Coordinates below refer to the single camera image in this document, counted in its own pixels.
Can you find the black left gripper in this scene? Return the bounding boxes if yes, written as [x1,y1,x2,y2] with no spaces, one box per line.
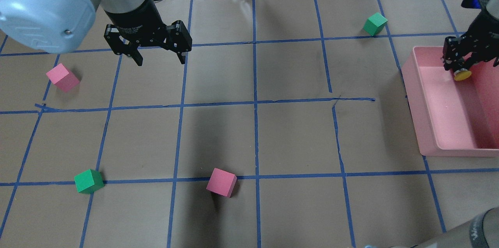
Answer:
[104,20,193,67]

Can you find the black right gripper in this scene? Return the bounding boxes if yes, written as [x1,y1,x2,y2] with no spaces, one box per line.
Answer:
[442,8,499,72]

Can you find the yellow push button switch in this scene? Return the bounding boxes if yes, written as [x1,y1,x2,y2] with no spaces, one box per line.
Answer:
[453,68,472,81]

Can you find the green cube near left arm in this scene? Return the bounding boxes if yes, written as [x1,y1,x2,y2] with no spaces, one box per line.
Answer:
[74,169,104,195]

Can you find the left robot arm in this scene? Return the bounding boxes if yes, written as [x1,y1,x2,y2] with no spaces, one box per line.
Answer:
[0,0,192,66]

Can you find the pink plastic bin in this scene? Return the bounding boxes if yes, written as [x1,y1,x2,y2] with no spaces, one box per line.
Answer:
[402,46,499,157]

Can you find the pink cube far side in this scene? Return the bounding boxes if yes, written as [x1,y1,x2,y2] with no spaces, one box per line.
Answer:
[46,64,80,93]

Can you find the pink cube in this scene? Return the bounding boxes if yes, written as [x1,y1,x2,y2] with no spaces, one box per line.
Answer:
[46,64,80,93]
[205,168,237,198]

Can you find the green cube near bin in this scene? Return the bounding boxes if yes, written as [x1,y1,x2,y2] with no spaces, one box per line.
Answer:
[363,12,388,36]

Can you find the pink cube near centre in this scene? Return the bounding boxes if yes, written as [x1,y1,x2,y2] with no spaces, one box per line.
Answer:
[205,168,237,198]

